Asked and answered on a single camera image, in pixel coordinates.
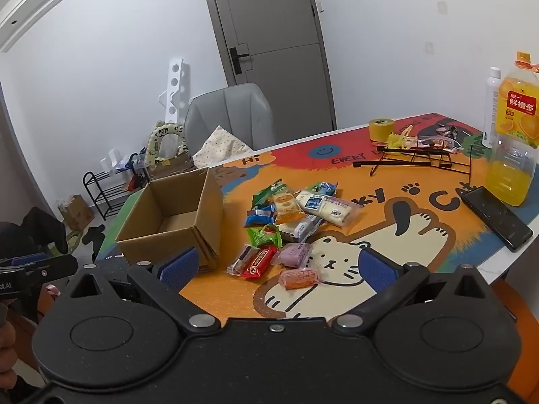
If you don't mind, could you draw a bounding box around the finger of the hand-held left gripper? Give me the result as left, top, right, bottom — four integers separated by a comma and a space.
12, 252, 49, 267
19, 255, 79, 286

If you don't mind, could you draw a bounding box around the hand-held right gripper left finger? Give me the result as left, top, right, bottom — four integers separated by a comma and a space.
63, 246, 221, 333

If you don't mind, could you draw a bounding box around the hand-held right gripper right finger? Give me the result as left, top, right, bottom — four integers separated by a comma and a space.
332, 247, 492, 333

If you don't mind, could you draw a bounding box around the brown clear snack packet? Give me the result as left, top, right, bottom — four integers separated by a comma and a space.
226, 244, 259, 276

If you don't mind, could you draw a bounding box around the cardboard box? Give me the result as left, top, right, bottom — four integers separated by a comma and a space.
115, 167, 224, 272

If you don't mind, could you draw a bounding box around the orange pink snack packet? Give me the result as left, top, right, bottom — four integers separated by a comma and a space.
278, 266, 323, 291

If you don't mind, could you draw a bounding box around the red snack packet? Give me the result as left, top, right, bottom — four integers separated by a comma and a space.
241, 246, 279, 279

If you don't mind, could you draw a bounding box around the long white snack packet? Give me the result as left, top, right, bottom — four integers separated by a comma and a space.
295, 191, 363, 229

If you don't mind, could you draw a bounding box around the purple snack packet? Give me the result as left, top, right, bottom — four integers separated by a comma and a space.
272, 242, 314, 269

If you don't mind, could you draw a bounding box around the small green snack packet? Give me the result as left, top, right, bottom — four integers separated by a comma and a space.
245, 224, 282, 249

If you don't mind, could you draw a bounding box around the white grey snack packet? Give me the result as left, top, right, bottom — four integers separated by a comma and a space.
278, 214, 323, 242

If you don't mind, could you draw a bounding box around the small blue snack packet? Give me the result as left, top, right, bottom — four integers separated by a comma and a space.
244, 206, 276, 228

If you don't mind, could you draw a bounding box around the blue green snack packet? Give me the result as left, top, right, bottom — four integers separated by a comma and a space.
305, 181, 339, 198

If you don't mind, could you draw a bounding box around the orange bread packet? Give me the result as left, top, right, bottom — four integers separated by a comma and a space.
269, 191, 306, 225

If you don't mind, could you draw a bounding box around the person's left hand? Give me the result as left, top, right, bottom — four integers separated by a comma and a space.
0, 328, 18, 390

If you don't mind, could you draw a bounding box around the black shoe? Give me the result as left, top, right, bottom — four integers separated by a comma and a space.
81, 225, 106, 262

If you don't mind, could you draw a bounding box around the small brown floor carton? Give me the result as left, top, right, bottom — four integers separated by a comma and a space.
58, 195, 94, 232

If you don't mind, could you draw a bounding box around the black shoe rack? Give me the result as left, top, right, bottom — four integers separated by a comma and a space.
83, 158, 148, 220

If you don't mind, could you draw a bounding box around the white holder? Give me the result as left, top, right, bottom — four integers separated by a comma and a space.
100, 149, 119, 173

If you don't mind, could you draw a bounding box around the dotted cream cushion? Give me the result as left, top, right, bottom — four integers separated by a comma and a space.
193, 125, 254, 169

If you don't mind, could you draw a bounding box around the black phone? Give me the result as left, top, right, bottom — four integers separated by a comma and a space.
457, 186, 533, 253

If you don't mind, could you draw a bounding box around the yellow plastic piece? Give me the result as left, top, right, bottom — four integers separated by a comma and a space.
385, 132, 415, 149

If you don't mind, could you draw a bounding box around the yellow tape roll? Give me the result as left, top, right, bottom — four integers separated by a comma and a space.
368, 118, 395, 141

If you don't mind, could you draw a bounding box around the clear plastic bag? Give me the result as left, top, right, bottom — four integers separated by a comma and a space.
417, 124, 464, 152

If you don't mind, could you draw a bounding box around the grey chair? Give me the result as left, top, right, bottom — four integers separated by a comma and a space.
184, 83, 277, 158

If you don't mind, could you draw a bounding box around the white perforated board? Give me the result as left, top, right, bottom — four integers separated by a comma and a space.
158, 58, 190, 125

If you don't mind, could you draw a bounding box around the orange juice bottle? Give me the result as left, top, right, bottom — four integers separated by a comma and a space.
484, 52, 539, 207

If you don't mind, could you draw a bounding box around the white bottle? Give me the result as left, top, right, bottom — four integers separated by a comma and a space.
481, 67, 503, 149

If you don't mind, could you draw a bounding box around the grey door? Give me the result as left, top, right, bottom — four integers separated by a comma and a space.
198, 0, 338, 131

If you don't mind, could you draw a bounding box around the black wire rack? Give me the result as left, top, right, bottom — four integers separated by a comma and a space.
353, 141, 485, 177

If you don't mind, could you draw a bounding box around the panda print seat ring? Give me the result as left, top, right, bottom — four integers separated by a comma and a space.
145, 121, 189, 167

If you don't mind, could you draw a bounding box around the black door handle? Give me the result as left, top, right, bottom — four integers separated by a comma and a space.
229, 47, 253, 74

